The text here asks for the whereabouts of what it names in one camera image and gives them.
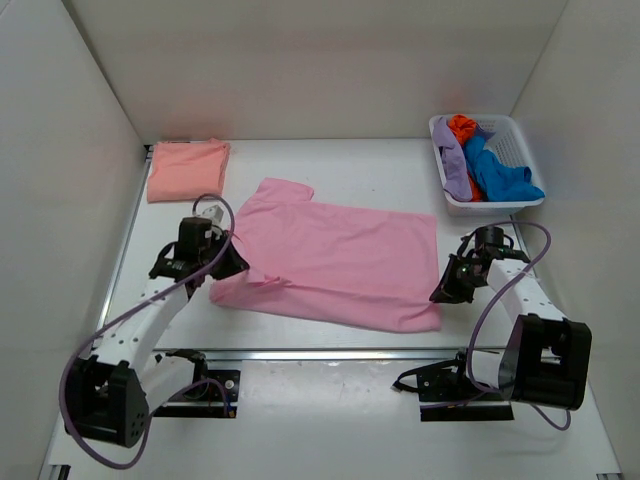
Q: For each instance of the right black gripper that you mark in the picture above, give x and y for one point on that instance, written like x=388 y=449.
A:
x=448 y=292

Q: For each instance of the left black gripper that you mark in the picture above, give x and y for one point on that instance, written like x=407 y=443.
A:
x=235 y=262

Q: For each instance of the pink t shirt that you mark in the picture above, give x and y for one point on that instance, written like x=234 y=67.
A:
x=359 y=267

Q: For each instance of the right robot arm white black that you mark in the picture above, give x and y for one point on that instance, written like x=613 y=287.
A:
x=546 y=358

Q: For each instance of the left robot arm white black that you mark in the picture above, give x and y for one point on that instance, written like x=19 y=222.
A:
x=111 y=394

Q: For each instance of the folded salmon t shirt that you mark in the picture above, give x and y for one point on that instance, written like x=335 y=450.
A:
x=183 y=171

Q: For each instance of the lavender t shirt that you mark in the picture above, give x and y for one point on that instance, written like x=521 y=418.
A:
x=453 y=161

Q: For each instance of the blue t shirt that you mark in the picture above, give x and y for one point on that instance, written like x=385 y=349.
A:
x=500 y=183

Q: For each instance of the white plastic laundry basket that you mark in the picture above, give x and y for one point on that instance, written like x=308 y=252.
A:
x=507 y=143

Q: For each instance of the orange t shirt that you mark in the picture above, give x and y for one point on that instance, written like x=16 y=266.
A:
x=464 y=128

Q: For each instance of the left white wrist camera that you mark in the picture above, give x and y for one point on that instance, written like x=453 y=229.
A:
x=215 y=214

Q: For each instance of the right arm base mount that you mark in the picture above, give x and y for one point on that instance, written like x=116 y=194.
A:
x=445 y=394

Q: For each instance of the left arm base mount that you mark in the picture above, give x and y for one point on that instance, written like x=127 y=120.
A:
x=215 y=395

